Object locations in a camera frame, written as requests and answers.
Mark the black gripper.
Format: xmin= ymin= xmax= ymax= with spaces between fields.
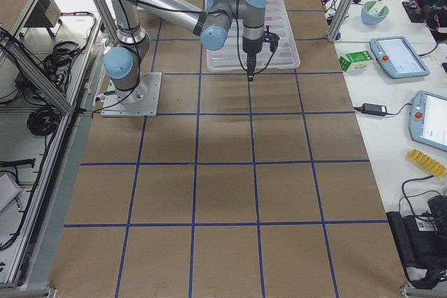
xmin=242 ymin=27 xmax=263 ymax=82

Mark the clear plastic box lid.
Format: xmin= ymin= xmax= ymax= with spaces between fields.
xmin=204 ymin=0 xmax=301 ymax=73

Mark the green and white carton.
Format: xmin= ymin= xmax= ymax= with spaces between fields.
xmin=339 ymin=50 xmax=373 ymax=73

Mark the black power adapter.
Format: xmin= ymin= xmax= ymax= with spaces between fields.
xmin=362 ymin=103 xmax=387 ymax=117

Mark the light blue green bowl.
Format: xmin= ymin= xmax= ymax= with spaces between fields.
xmin=360 ymin=1 xmax=389 ymax=26

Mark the upper blue teach pendant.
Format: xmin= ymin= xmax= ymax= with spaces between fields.
xmin=369 ymin=36 xmax=430 ymax=79

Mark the blue teach pendant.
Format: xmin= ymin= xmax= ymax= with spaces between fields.
xmin=409 ymin=90 xmax=447 ymax=151
xmin=369 ymin=36 xmax=430 ymax=79

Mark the lower blue teach pendant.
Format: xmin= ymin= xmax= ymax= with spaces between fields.
xmin=409 ymin=90 xmax=447 ymax=151

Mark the yellow ridged toy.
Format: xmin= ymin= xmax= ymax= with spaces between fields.
xmin=406 ymin=149 xmax=446 ymax=177

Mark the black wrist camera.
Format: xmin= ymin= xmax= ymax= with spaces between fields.
xmin=264 ymin=25 xmax=280 ymax=54

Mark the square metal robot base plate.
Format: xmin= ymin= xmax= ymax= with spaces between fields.
xmin=101 ymin=72 xmax=162 ymax=117

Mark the aluminium frame post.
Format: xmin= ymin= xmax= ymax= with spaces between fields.
xmin=326 ymin=0 xmax=372 ymax=43

